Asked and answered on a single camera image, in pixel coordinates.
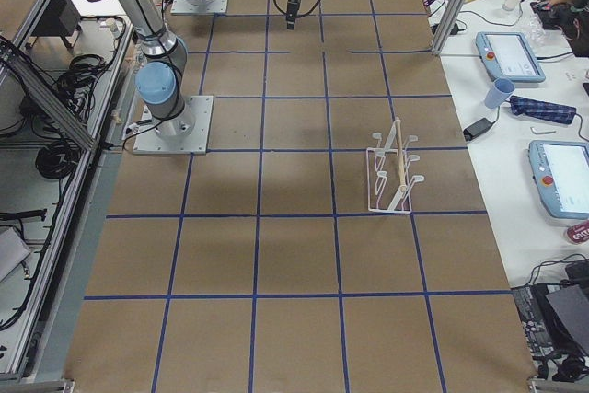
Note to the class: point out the aluminium frame post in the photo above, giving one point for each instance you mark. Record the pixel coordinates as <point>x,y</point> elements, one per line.
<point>453,2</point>

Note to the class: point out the white wire cup rack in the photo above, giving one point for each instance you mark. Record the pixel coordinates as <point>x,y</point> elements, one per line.
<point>389,181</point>

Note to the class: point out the teach pendant near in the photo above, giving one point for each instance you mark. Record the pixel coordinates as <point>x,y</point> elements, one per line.
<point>560,172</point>

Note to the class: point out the blue plaid folded umbrella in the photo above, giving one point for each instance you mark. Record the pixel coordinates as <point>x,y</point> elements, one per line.
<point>542,110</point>

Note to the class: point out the teach pendant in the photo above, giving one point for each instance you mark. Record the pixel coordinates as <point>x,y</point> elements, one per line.
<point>560,172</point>
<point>509,55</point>

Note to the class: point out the black power adapter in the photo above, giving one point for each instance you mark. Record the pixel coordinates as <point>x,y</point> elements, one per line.
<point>476,129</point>

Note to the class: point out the teach pendant far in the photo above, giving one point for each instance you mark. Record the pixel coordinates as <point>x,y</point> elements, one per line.
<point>509,55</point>

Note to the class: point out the blue cup on desk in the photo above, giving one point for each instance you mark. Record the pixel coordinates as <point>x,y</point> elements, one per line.
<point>500,90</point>

